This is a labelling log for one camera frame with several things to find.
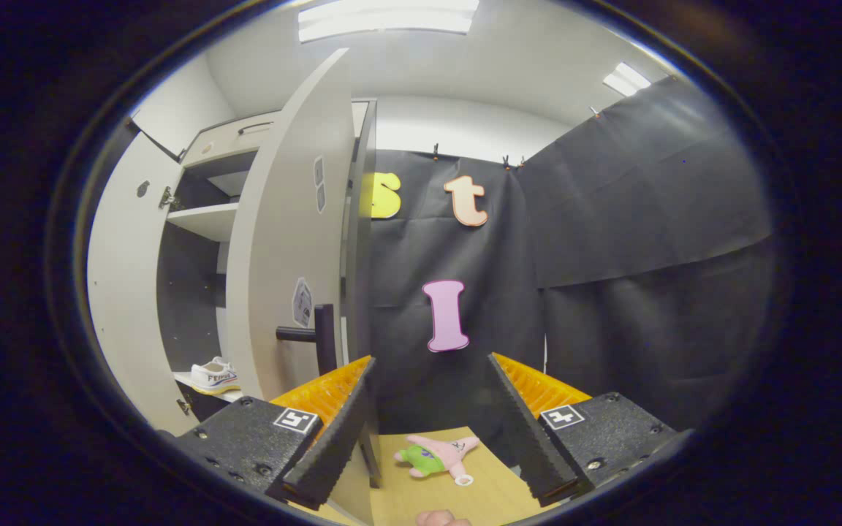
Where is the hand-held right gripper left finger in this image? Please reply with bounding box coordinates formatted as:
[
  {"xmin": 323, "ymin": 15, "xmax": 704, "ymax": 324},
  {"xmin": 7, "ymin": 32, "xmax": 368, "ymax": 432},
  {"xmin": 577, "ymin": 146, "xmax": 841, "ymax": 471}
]
[{"xmin": 172, "ymin": 355, "xmax": 378, "ymax": 511}]

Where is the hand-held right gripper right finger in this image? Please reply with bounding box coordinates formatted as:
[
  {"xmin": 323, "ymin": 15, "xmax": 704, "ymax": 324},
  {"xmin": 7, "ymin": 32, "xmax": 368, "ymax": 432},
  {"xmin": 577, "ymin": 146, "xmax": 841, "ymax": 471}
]
[{"xmin": 487, "ymin": 352, "xmax": 694, "ymax": 508}]

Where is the white shoe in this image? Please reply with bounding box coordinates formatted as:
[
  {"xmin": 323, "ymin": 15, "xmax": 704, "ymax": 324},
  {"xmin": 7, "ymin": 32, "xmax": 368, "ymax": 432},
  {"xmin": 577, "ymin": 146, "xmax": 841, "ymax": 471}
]
[{"xmin": 191, "ymin": 356, "xmax": 240, "ymax": 395}]

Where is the grey cabinet door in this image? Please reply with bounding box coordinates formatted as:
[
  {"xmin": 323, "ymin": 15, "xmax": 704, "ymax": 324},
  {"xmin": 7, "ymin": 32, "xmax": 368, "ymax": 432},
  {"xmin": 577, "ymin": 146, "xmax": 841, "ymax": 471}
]
[
  {"xmin": 226, "ymin": 47, "xmax": 376, "ymax": 526},
  {"xmin": 87, "ymin": 130, "xmax": 199, "ymax": 437}
]

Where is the grey shoe cabinet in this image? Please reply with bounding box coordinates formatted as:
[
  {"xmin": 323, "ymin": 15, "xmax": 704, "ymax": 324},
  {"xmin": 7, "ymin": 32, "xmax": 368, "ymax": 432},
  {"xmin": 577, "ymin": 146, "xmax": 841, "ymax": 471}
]
[{"xmin": 156, "ymin": 99, "xmax": 383, "ymax": 489}]

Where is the pink and green plush toy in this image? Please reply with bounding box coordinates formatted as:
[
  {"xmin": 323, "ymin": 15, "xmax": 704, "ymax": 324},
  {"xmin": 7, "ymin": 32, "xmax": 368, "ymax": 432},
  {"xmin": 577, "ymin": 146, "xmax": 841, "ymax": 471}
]
[{"xmin": 394, "ymin": 435, "xmax": 480, "ymax": 487}]

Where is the black backdrop cloth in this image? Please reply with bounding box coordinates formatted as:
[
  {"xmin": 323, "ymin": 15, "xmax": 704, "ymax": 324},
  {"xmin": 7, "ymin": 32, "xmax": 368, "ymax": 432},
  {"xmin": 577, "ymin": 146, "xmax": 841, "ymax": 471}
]
[{"xmin": 125, "ymin": 73, "xmax": 776, "ymax": 468}]

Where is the small ceiling light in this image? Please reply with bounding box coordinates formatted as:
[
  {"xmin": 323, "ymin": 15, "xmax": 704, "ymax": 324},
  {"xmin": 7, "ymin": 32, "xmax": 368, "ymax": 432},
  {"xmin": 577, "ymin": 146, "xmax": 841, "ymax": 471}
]
[{"xmin": 602, "ymin": 62, "xmax": 652, "ymax": 97}]

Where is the large ceiling light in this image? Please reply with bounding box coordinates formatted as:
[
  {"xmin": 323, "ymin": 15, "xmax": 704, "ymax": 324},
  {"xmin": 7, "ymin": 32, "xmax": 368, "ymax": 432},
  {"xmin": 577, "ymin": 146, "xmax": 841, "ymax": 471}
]
[{"xmin": 298, "ymin": 0, "xmax": 480, "ymax": 43}]

